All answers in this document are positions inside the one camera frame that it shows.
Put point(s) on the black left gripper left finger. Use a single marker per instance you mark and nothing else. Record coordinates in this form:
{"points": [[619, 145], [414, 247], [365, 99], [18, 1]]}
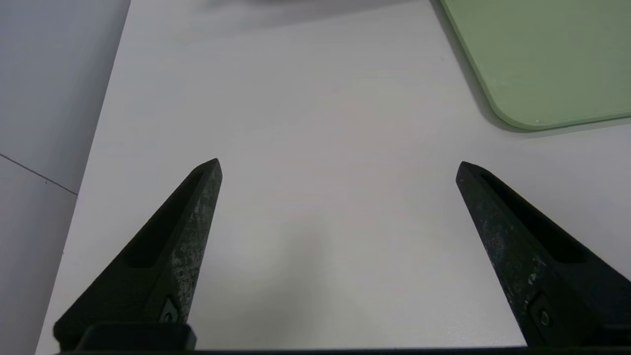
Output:
{"points": [[162, 266]]}

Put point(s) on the light green plastic tray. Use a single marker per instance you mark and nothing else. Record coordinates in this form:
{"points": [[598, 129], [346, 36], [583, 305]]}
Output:
{"points": [[547, 59]]}

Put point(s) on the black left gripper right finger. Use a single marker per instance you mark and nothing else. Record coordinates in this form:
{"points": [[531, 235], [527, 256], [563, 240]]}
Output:
{"points": [[542, 276]]}

